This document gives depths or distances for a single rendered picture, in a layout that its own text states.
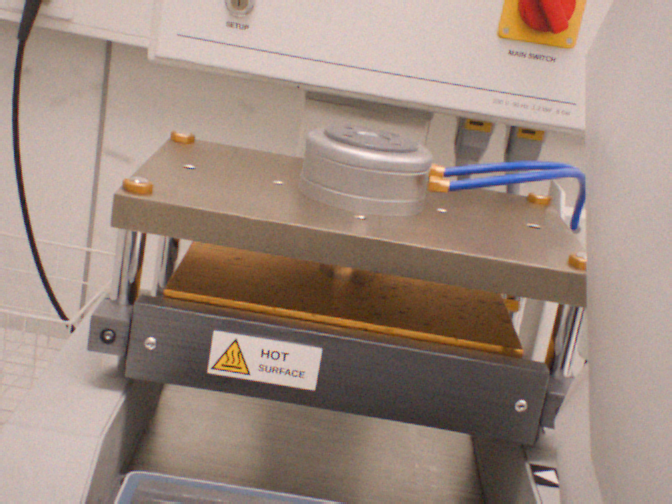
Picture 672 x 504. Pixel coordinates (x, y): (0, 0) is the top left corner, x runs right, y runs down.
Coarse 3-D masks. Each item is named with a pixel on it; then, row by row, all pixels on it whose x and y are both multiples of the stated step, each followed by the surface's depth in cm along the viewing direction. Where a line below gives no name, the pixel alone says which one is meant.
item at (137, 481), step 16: (128, 480) 49; (144, 480) 50; (160, 480) 50; (176, 480) 50; (192, 480) 50; (128, 496) 48; (144, 496) 48; (160, 496) 48; (176, 496) 49; (192, 496) 49; (208, 496) 49; (224, 496) 49; (240, 496) 50; (256, 496) 50; (272, 496) 50; (288, 496) 50
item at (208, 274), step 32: (192, 256) 65; (224, 256) 66; (256, 256) 67; (192, 288) 59; (224, 288) 60; (256, 288) 61; (288, 288) 62; (320, 288) 63; (352, 288) 64; (384, 288) 65; (416, 288) 67; (448, 288) 68; (320, 320) 59; (352, 320) 59; (384, 320) 60; (416, 320) 61; (448, 320) 62; (480, 320) 63; (512, 352) 59
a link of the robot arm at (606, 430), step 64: (640, 0) 10; (640, 64) 9; (640, 128) 8; (640, 192) 7; (640, 256) 7; (640, 320) 7; (576, 384) 21; (640, 384) 7; (576, 448) 19; (640, 448) 7
